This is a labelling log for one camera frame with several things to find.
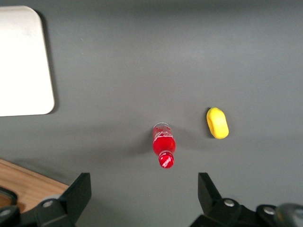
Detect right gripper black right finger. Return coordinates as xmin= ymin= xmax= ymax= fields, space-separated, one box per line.
xmin=189 ymin=172 xmax=258 ymax=227

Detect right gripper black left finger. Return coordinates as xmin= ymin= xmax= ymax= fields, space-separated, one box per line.
xmin=35 ymin=172 xmax=92 ymax=227

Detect white rectangular plastic tray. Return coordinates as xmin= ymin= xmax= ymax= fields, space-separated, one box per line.
xmin=0 ymin=6 xmax=55 ymax=117

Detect wooden two-drawer cabinet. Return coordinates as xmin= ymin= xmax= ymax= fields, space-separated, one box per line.
xmin=0 ymin=158 xmax=71 ymax=213

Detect yellow toy fruit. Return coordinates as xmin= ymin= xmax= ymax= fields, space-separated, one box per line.
xmin=206 ymin=106 xmax=230 ymax=140

